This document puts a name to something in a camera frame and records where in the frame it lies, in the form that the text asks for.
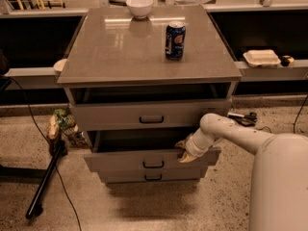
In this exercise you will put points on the grey drawer cabinet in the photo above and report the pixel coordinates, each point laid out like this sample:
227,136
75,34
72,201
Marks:
116,58

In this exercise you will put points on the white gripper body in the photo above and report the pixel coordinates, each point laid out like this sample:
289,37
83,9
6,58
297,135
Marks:
192,148

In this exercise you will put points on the white ceramic bowl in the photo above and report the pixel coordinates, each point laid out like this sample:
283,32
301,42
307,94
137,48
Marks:
139,8

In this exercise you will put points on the black scissors on floor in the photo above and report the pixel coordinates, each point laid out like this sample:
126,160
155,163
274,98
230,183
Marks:
244,120

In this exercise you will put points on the grey drawer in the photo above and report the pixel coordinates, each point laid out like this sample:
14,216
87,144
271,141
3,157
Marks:
145,149
151,175
143,115

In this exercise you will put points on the green snack bag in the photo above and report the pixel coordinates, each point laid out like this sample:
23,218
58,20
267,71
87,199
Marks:
62,122

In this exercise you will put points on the grey top drawer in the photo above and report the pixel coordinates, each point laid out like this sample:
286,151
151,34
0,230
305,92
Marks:
143,115

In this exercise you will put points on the blue soda can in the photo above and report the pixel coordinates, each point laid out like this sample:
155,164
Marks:
175,38

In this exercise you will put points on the black power adapter with cable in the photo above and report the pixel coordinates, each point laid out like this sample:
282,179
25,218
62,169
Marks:
265,128

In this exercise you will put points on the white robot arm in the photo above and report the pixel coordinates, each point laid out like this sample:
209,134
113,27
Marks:
279,180

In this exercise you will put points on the black pole stand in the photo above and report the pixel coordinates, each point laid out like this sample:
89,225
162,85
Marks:
35,208

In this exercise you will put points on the grey bottom drawer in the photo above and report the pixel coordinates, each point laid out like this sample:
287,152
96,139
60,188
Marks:
151,175

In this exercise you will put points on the white foam takeout box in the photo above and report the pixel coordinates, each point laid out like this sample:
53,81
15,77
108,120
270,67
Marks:
256,58

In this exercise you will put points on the white plate on ledge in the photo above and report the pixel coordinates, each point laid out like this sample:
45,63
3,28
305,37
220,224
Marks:
59,65

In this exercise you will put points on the small black yellow object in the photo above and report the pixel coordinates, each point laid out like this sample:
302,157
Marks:
287,61

